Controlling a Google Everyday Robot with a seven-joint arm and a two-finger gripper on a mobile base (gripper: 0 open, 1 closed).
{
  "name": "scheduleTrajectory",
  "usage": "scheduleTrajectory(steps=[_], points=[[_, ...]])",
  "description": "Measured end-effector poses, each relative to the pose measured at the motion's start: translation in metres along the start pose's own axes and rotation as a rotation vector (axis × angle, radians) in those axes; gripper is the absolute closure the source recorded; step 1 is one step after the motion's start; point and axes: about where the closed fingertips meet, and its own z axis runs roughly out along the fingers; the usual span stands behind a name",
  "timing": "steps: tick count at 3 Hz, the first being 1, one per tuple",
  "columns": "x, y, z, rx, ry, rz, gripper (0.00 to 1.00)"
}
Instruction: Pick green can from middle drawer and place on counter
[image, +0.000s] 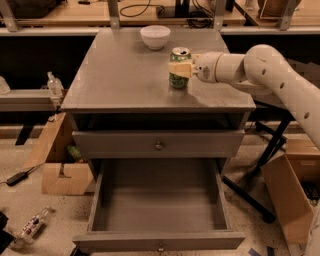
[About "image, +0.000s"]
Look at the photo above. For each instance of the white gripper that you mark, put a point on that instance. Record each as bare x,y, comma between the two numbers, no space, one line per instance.
205,67

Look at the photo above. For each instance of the green soda can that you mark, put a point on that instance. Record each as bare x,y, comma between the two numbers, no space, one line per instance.
179,54

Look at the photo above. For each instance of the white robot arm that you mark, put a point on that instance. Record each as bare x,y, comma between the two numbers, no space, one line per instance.
264,70

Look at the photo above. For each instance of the closed top drawer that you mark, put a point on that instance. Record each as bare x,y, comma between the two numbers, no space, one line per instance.
158,144

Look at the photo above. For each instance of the grey drawer cabinet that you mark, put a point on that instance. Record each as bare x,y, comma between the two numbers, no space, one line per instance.
122,85

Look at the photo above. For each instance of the open middle drawer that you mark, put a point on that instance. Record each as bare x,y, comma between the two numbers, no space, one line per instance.
158,205

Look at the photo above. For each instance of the white ceramic bowl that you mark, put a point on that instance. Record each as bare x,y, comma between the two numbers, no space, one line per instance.
155,37

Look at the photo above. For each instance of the clear bottle on shelf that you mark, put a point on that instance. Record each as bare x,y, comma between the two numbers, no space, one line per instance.
54,85

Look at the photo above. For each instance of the green bag by box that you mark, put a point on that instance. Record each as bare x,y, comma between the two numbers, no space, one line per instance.
74,153

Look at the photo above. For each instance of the right cardboard box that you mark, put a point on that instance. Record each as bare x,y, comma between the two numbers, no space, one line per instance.
284,176

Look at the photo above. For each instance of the cardboard box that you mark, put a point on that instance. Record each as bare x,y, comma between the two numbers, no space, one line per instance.
284,176
60,174

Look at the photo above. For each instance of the left cardboard box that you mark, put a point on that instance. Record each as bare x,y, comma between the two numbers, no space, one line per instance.
60,174

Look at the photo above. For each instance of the black power adapter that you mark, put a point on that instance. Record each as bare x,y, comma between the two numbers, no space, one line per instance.
15,179

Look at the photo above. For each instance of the plastic bottle on floor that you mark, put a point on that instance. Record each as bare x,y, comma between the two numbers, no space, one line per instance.
26,235

